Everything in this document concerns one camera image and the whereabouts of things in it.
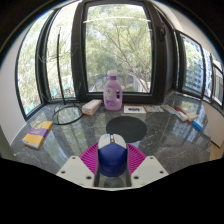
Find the red book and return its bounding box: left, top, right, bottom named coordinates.
left=174, top=105, right=193, bottom=116

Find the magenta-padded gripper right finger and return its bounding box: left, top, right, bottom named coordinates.
left=126, top=143, right=169, bottom=188

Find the white card with dark picture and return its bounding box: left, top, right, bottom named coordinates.
left=123, top=104, right=147, bottom=115

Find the blue book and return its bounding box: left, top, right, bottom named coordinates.
left=192, top=119, right=204, bottom=132

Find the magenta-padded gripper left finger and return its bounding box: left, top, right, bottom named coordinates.
left=55, top=142, right=100, bottom=188

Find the blue and white computer mouse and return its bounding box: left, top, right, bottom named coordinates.
left=97, top=133, right=129, bottom=178

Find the white and tan book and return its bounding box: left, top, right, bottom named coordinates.
left=174, top=110, right=199, bottom=123

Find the round black mouse pad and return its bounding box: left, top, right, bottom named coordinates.
left=105, top=115, right=148, bottom=144

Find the pale printed leaflet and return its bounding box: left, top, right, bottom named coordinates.
left=144, top=105, right=165, bottom=113

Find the orange and white carton box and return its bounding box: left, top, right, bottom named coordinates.
left=81, top=99, right=103, bottom=117

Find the teal-edged thin booklet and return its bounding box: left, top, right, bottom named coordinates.
left=161, top=104, right=178, bottom=115

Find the purple detergent bottle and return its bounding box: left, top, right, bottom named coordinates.
left=102, top=69, right=124, bottom=112

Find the black ring-base wire stand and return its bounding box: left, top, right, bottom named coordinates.
left=51, top=27, right=84, bottom=126

